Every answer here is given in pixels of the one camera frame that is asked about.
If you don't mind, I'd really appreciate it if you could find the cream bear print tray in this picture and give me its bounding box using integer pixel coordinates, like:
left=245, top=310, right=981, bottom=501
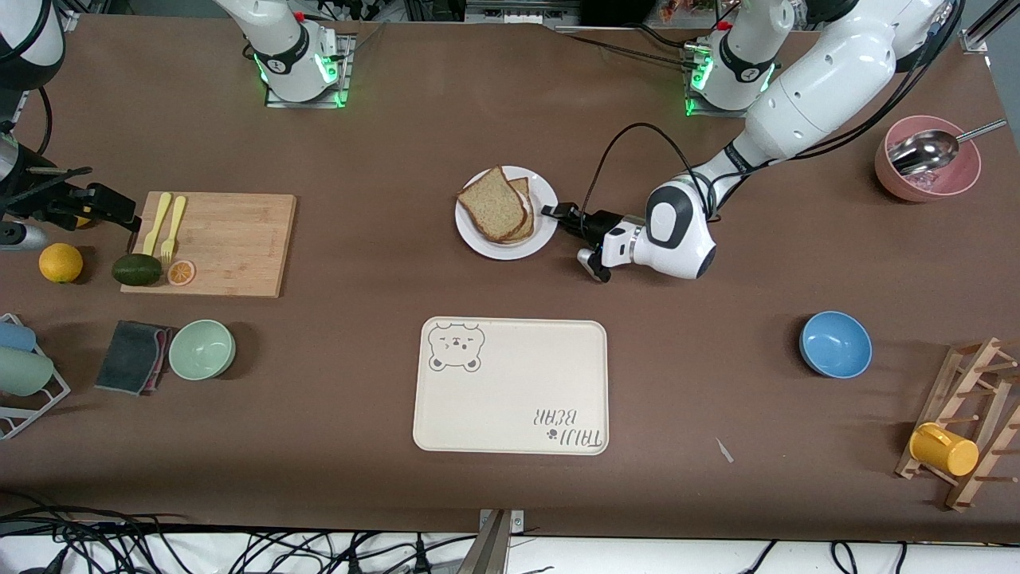
left=412, top=316, right=610, bottom=456

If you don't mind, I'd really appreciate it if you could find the yellow mug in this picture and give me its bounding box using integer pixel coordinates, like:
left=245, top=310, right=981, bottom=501
left=908, top=422, right=980, bottom=478

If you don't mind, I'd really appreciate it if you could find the metal scoop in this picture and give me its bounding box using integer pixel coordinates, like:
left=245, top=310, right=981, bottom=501
left=889, top=118, right=1008, bottom=176

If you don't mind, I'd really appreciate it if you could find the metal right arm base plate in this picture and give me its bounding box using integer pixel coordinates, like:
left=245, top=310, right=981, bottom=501
left=265, top=33, right=353, bottom=109

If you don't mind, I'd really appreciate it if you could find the dark green avocado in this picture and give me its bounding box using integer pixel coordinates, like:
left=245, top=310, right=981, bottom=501
left=112, top=254, right=163, bottom=287

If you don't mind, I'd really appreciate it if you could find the wooden cutting board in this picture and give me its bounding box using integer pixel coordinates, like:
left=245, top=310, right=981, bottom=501
left=120, top=191, right=297, bottom=299

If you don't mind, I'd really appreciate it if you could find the pale green bowl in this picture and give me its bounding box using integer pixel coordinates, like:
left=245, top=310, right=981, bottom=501
left=168, top=319, right=237, bottom=381

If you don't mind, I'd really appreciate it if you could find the blue bowl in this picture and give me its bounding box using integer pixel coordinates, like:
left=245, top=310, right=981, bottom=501
left=798, top=310, right=873, bottom=379

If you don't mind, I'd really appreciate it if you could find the wooden mug rack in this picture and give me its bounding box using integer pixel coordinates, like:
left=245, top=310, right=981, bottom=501
left=894, top=336, right=1020, bottom=513

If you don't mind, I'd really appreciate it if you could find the round white plate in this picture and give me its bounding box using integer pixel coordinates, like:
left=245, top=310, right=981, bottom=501
left=454, top=165, right=559, bottom=261

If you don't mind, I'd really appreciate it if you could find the dark grey folded cloth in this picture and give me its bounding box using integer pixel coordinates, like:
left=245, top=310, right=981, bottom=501
left=94, top=320, right=175, bottom=397

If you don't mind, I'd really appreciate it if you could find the plain brown bread slice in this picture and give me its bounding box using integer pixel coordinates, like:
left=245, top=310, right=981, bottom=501
left=457, top=166, right=527, bottom=242

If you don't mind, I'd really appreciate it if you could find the round yellow citrus fruit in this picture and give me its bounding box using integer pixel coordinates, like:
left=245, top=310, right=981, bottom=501
left=39, top=243, right=84, bottom=284

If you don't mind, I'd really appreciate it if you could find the white wire rack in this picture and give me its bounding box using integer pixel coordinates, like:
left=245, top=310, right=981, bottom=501
left=0, top=313, right=72, bottom=441

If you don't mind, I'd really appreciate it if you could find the black floor cable bundle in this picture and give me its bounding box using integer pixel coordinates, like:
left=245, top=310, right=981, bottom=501
left=0, top=493, right=479, bottom=574

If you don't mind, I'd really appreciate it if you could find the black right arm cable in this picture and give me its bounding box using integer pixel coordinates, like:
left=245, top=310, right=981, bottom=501
left=0, top=86, right=95, bottom=204

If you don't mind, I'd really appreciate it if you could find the light blue cup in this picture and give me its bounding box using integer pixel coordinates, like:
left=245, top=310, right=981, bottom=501
left=0, top=320, right=37, bottom=353

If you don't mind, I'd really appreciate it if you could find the aluminium frame rail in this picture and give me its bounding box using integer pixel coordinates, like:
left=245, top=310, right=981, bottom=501
left=465, top=0, right=583, bottom=25

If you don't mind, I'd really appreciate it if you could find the black base power cable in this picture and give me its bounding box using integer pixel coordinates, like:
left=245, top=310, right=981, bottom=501
left=550, top=24, right=702, bottom=69

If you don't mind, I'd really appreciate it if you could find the pale green cup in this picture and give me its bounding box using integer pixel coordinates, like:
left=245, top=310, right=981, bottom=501
left=0, top=348, right=55, bottom=397

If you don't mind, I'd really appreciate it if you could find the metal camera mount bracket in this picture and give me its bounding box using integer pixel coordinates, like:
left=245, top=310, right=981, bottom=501
left=456, top=509, right=527, bottom=574

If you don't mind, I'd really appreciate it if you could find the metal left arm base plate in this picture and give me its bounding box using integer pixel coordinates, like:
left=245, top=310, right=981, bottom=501
left=682, top=44, right=770, bottom=120

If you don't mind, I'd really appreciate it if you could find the yellow plastic fork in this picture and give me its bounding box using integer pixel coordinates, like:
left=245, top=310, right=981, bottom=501
left=160, top=196, right=187, bottom=265

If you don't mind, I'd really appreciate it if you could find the yellow plastic knife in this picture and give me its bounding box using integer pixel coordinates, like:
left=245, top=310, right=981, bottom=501
left=142, top=192, right=172, bottom=258

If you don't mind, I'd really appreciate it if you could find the pink bowl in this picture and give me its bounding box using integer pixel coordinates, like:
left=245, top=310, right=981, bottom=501
left=874, top=115, right=983, bottom=202

